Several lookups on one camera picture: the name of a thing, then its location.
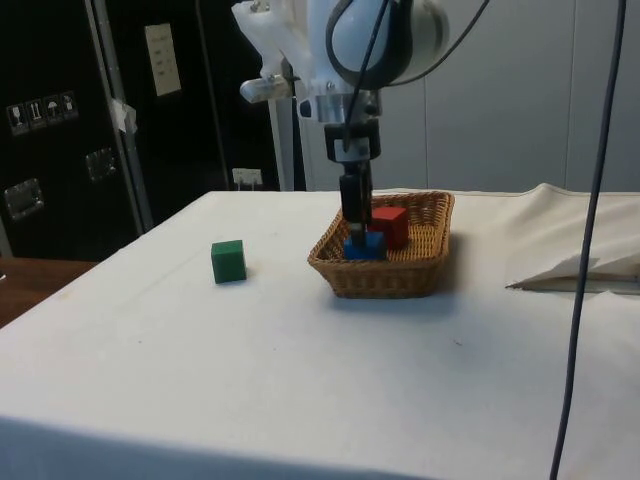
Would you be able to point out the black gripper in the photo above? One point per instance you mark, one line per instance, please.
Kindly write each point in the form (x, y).
(335, 142)

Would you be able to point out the blue cube block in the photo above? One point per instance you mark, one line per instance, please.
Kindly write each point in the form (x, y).
(367, 249)

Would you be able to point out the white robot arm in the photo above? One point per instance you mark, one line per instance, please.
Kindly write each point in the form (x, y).
(360, 45)

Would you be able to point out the wicker basket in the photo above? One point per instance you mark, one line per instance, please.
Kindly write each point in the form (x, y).
(380, 277)

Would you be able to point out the red cube block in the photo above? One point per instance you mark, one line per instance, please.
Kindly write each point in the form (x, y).
(395, 227)

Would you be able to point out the green cube block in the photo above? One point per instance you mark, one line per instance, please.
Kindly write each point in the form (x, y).
(228, 262)

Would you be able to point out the pale locker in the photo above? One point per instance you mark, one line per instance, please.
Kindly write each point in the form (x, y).
(525, 125)

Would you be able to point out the black cabinet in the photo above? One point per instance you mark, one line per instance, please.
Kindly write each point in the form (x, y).
(50, 60)

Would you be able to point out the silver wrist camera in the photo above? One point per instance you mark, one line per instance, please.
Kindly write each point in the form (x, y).
(265, 89)

